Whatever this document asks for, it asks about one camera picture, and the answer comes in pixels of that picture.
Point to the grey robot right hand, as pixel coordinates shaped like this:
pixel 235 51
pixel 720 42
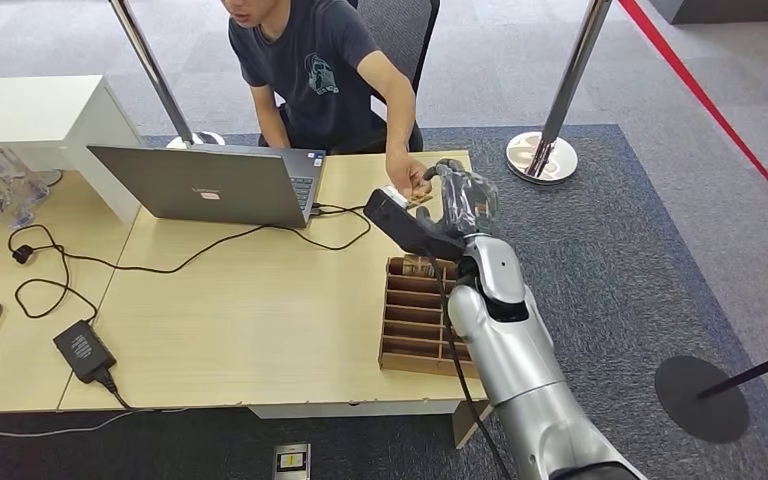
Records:
pixel 469 205

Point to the person's left hand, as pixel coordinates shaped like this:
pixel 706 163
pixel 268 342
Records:
pixel 404 173

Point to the person's right forearm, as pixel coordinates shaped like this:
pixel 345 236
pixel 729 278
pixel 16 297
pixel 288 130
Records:
pixel 276 129

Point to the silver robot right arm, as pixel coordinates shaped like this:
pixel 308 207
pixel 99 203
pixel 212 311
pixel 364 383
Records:
pixel 516 358

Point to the person's left forearm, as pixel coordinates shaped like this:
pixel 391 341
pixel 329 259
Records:
pixel 400 126

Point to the person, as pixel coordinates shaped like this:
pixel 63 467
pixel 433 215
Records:
pixel 318 73

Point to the wooden slotted card holder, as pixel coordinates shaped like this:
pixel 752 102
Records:
pixel 410 363

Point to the black mesh office chair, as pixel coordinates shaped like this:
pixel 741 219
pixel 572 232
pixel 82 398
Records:
pixel 404 33

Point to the grey laptop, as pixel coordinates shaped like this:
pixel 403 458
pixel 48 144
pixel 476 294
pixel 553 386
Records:
pixel 205 185

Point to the red barrier belt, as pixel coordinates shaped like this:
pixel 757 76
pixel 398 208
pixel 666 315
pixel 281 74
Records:
pixel 702 93

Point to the small grey floor device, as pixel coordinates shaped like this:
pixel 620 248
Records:
pixel 291 462

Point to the dark furniture base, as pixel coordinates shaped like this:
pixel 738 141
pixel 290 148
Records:
pixel 728 10

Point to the black power adapter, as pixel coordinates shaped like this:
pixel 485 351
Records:
pixel 82 351

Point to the white cabinet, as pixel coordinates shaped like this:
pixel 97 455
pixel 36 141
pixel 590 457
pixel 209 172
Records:
pixel 26 106

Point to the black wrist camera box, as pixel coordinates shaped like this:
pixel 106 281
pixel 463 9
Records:
pixel 397 222

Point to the chrome stanchion post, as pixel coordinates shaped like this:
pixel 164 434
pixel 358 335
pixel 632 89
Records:
pixel 159 86
pixel 573 66

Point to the black stanchion post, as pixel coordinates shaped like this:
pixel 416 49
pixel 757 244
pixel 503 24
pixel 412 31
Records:
pixel 695 404

